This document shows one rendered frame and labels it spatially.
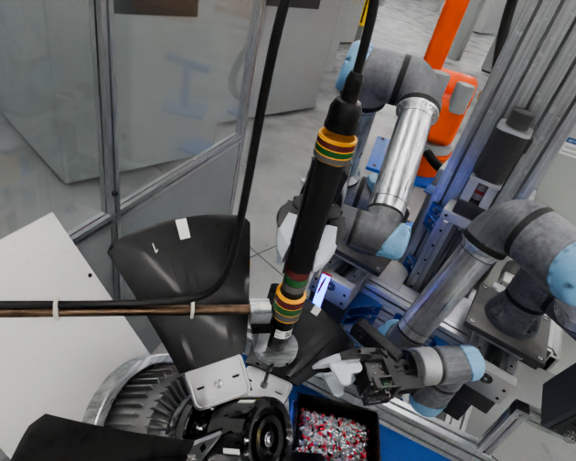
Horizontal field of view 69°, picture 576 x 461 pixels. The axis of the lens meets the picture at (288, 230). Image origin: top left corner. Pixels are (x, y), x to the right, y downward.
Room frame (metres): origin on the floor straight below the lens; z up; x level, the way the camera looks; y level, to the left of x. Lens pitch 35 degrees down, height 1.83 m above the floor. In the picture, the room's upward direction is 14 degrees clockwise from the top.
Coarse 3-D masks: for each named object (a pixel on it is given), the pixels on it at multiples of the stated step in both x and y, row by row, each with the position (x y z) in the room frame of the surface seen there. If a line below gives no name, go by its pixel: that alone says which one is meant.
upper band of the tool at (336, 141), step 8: (320, 128) 0.44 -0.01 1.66; (320, 136) 0.42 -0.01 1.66; (328, 136) 0.46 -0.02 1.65; (336, 136) 0.46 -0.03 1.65; (344, 136) 0.46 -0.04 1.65; (352, 136) 0.45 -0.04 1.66; (336, 144) 0.41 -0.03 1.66; (344, 144) 0.42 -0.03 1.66; (352, 144) 0.42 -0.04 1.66; (336, 152) 0.41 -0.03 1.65; (352, 152) 0.43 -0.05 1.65; (344, 160) 0.42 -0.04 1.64
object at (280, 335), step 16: (352, 80) 0.43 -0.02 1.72; (336, 96) 0.44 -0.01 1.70; (352, 96) 0.43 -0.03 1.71; (336, 112) 0.42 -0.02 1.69; (352, 112) 0.42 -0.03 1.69; (336, 128) 0.42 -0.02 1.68; (352, 128) 0.42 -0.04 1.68; (272, 320) 0.43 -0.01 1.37; (272, 336) 0.42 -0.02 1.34; (288, 336) 0.42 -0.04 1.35
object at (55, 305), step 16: (288, 0) 0.40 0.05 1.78; (368, 0) 0.44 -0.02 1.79; (368, 16) 0.43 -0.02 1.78; (272, 32) 0.40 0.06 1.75; (368, 32) 0.43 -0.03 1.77; (272, 48) 0.40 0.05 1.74; (272, 64) 0.40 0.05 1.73; (256, 112) 0.40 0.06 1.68; (256, 128) 0.40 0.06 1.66; (256, 144) 0.40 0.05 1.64; (240, 208) 0.40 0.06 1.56; (240, 224) 0.40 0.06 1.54; (224, 272) 0.40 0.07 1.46; (208, 288) 0.40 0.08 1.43; (0, 304) 0.31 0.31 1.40; (16, 304) 0.32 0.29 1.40; (32, 304) 0.32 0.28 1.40; (48, 304) 0.33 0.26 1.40; (64, 304) 0.33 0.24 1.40; (80, 304) 0.34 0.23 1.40; (96, 304) 0.35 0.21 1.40; (112, 304) 0.35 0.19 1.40; (128, 304) 0.36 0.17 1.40; (144, 304) 0.36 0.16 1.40; (160, 304) 0.37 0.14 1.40; (176, 304) 0.38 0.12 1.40; (192, 304) 0.38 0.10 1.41
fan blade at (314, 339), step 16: (272, 288) 0.68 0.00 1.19; (304, 304) 0.67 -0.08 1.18; (304, 320) 0.62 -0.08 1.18; (320, 320) 0.64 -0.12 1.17; (304, 336) 0.57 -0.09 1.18; (320, 336) 0.59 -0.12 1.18; (336, 336) 0.62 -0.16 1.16; (304, 352) 0.53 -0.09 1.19; (320, 352) 0.55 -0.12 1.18; (336, 352) 0.57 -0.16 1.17; (272, 368) 0.48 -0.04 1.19; (288, 368) 0.48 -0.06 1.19; (304, 368) 0.50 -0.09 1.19
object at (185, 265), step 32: (160, 224) 0.50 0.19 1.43; (192, 224) 0.53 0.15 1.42; (224, 224) 0.55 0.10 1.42; (128, 256) 0.45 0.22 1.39; (160, 256) 0.47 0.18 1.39; (192, 256) 0.49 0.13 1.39; (224, 256) 0.51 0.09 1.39; (160, 288) 0.44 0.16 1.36; (192, 288) 0.46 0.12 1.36; (224, 288) 0.47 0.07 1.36; (160, 320) 0.41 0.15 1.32; (192, 320) 0.43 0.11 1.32; (224, 320) 0.44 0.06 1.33; (192, 352) 0.40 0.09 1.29; (224, 352) 0.41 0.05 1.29
